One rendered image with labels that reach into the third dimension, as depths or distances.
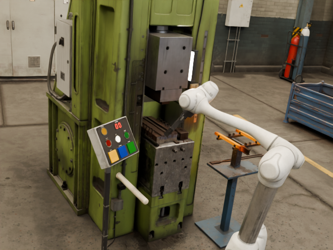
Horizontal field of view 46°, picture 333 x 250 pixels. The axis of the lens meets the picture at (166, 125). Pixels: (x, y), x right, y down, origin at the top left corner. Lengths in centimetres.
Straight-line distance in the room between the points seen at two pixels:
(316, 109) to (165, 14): 415
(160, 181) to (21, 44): 544
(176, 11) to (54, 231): 214
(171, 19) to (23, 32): 531
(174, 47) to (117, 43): 43
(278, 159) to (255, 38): 898
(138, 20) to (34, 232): 202
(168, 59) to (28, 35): 542
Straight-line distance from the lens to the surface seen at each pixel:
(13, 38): 811
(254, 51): 1088
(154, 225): 349
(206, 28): 331
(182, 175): 337
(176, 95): 310
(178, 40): 299
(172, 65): 300
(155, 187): 326
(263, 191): 204
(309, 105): 682
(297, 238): 403
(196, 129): 355
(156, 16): 302
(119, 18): 289
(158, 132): 319
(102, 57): 328
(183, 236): 369
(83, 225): 376
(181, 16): 314
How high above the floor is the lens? 217
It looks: 20 degrees down
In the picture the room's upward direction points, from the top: 6 degrees clockwise
